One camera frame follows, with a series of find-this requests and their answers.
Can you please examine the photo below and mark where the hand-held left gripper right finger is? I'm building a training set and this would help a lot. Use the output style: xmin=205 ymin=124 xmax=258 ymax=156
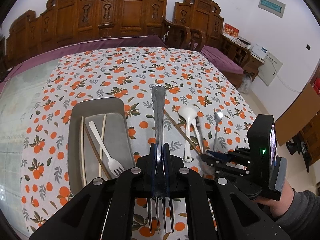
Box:
xmin=163 ymin=142 xmax=290 ymax=240

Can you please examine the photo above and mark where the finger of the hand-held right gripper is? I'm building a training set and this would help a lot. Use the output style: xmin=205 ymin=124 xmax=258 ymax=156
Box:
xmin=207 ymin=148 xmax=250 ymax=161
xmin=200 ymin=154 xmax=251 ymax=179

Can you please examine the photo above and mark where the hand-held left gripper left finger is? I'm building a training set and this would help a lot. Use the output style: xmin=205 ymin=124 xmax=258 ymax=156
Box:
xmin=29 ymin=142 xmax=159 ymax=240

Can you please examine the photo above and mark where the metal spoon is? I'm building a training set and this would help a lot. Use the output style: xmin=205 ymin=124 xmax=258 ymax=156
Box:
xmin=213 ymin=109 xmax=224 ymax=153

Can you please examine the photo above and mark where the dark brown chopstick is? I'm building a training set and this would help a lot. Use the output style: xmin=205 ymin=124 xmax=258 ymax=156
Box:
xmin=85 ymin=129 xmax=112 ymax=180
xmin=164 ymin=110 xmax=203 ymax=155

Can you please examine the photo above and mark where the metal tray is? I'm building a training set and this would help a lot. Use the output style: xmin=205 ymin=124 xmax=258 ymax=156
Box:
xmin=67 ymin=97 xmax=137 ymax=195

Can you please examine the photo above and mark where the white plastic fork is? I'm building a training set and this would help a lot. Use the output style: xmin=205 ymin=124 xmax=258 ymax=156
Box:
xmin=88 ymin=121 xmax=125 ymax=176

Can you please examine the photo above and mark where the large steel fork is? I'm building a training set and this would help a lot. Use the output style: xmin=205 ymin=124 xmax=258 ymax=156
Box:
xmin=147 ymin=84 xmax=175 ymax=233

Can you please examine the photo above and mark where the person's right forearm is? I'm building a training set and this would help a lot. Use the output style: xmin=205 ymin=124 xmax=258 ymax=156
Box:
xmin=272 ymin=189 xmax=320 ymax=240

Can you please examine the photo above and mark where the person's right hand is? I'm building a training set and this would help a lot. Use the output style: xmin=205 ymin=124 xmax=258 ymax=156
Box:
xmin=257 ymin=181 xmax=294 ymax=218

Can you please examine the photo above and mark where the brown wooden door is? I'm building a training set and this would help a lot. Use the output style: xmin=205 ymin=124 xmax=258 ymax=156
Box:
xmin=275 ymin=82 xmax=320 ymax=167

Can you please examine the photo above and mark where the clear plastic bag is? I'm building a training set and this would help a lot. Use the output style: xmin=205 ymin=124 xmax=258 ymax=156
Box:
xmin=239 ymin=76 xmax=253 ymax=94

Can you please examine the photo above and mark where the red box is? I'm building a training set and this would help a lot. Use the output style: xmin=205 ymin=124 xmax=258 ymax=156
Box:
xmin=223 ymin=23 xmax=239 ymax=38
xmin=310 ymin=76 xmax=320 ymax=98

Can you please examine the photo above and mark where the wooden side table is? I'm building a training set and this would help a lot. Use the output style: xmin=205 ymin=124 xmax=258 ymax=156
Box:
xmin=221 ymin=34 xmax=265 ymax=80

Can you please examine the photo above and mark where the purple armchair cushion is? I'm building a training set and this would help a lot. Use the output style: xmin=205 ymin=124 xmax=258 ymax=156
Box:
xmin=201 ymin=45 xmax=244 ymax=75

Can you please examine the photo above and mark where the white telephone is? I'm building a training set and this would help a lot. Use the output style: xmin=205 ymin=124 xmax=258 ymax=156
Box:
xmin=251 ymin=44 xmax=268 ymax=58

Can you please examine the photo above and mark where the orange print tablecloth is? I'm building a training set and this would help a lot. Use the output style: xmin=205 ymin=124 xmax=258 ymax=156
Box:
xmin=21 ymin=47 xmax=255 ymax=240

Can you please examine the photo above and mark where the grey electrical panel box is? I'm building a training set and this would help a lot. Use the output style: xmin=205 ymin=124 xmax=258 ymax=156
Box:
xmin=257 ymin=0 xmax=287 ymax=18

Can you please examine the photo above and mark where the carved wooden armchair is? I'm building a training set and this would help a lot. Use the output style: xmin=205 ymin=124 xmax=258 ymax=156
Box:
xmin=162 ymin=0 xmax=250 ymax=88

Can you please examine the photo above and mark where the purple sofa cushion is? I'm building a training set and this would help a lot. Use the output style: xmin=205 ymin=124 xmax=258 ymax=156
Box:
xmin=0 ymin=35 xmax=168 ymax=83

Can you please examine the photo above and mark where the carved wooden sofa bench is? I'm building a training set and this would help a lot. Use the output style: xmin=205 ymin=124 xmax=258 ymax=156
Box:
xmin=4 ymin=0 xmax=173 ymax=68

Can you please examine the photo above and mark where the white wall panel cover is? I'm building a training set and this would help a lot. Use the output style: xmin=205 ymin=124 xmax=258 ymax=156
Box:
xmin=258 ymin=51 xmax=284 ymax=85

